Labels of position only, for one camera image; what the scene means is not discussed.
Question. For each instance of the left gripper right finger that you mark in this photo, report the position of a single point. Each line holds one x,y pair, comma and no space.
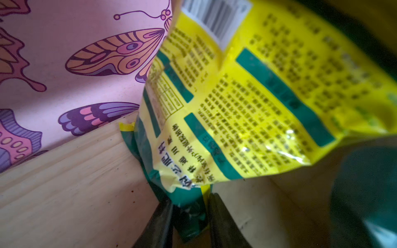
224,233

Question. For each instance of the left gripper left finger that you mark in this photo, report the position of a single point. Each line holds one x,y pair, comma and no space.
158,233

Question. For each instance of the yellow green fertilizer packet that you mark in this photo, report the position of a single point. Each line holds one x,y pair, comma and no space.
244,89

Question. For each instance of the dark green soil bag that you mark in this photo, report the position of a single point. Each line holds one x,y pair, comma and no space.
363,202

